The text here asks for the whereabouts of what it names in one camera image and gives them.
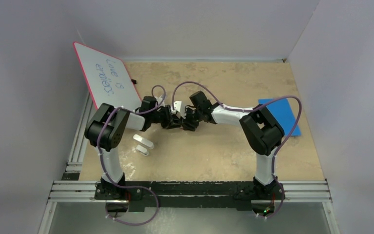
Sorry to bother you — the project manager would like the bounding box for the aluminium frame rail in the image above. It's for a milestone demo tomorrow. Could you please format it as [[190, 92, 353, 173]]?
[[48, 180, 332, 202]]

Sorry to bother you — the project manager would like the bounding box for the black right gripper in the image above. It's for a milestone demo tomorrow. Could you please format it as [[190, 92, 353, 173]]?
[[178, 107, 203, 132]]

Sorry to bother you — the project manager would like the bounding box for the white stapler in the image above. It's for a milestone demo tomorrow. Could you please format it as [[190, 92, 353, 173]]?
[[132, 134, 154, 149]]

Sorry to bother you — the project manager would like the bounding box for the red framed whiteboard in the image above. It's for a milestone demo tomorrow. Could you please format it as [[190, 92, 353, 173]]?
[[73, 41, 141, 111]]

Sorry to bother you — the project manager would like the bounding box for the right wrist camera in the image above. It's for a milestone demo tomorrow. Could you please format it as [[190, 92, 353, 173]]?
[[171, 101, 183, 114]]

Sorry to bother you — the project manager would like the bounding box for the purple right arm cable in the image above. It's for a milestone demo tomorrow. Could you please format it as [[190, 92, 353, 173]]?
[[171, 81, 303, 181]]

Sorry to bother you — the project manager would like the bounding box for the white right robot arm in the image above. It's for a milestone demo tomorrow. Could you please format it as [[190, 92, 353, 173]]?
[[171, 91, 284, 198]]

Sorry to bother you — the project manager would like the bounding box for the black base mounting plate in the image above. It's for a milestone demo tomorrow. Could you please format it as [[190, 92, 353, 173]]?
[[94, 180, 285, 214]]

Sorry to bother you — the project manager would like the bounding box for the blue notebook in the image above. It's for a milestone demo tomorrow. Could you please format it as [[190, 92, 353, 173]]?
[[267, 99, 296, 135]]

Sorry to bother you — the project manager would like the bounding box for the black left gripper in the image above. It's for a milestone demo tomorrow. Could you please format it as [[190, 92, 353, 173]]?
[[150, 105, 180, 129]]

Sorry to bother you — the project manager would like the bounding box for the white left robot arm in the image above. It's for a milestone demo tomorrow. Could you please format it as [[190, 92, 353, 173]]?
[[84, 96, 182, 199]]

